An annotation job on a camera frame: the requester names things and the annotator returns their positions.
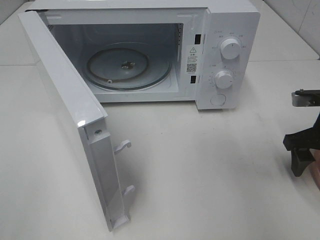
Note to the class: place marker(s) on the white round door button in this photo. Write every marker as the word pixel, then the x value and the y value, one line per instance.
pixel 218 100

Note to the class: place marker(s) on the white microwave door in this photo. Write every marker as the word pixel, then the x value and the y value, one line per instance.
pixel 82 118

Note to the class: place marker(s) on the white upper microwave knob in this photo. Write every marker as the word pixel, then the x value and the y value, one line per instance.
pixel 230 48

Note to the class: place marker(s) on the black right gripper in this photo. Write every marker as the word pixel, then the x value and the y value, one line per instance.
pixel 299 144

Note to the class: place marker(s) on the pink plate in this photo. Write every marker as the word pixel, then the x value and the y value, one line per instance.
pixel 314 165

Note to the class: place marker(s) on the white lower microwave knob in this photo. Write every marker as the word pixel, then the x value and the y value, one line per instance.
pixel 223 79

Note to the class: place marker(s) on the white microwave knob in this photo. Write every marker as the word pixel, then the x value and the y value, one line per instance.
pixel 223 79
pixel 230 48

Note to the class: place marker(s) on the white microwave oven body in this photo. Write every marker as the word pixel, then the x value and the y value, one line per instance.
pixel 190 32

